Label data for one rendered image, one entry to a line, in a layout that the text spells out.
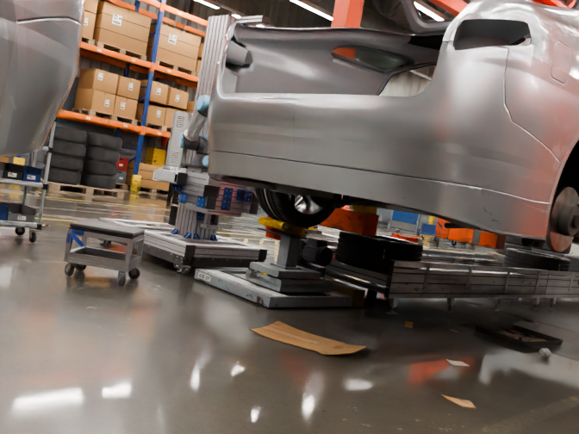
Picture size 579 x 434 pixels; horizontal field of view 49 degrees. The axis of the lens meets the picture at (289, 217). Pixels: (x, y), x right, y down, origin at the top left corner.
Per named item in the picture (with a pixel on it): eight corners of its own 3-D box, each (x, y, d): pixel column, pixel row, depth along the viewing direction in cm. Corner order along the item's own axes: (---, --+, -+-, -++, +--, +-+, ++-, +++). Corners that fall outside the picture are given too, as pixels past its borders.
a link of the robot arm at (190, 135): (195, 154, 485) (222, 107, 446) (177, 151, 477) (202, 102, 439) (194, 142, 491) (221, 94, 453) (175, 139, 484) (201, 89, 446)
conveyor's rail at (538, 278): (390, 291, 444) (395, 261, 442) (383, 289, 448) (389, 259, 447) (545, 293, 613) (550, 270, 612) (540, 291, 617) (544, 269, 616)
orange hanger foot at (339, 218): (361, 235, 453) (370, 187, 452) (310, 223, 491) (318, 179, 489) (376, 236, 465) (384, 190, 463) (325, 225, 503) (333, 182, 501)
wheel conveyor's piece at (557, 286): (542, 310, 615) (550, 270, 613) (464, 288, 677) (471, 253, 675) (583, 308, 683) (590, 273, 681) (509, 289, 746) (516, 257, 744)
